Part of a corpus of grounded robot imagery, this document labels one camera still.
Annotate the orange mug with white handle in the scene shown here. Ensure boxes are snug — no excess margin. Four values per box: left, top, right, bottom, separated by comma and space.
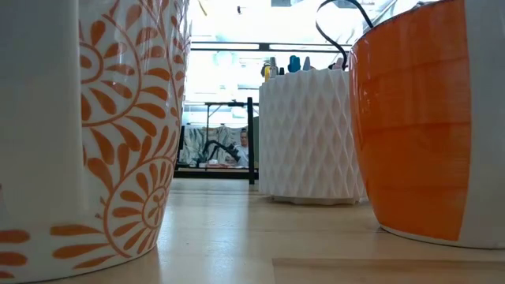
349, 0, 505, 250

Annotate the white mug orange floral pattern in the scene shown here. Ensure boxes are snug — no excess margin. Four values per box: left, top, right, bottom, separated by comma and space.
0, 0, 193, 284

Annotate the person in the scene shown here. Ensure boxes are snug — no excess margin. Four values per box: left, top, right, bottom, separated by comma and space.
232, 128, 250, 167

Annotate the leaf pattern cloth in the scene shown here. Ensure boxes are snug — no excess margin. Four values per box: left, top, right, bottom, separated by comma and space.
183, 125, 248, 166

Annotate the white textured pen holder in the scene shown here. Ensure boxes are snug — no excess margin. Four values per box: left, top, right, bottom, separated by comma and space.
258, 69, 366, 206

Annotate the black background workbench frame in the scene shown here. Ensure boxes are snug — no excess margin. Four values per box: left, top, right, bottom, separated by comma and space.
185, 100, 260, 173

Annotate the black aluminium table frame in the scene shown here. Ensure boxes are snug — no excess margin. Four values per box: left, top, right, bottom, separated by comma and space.
173, 167, 260, 181

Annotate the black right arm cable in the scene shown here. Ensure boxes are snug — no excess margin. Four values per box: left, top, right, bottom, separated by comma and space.
314, 0, 375, 71

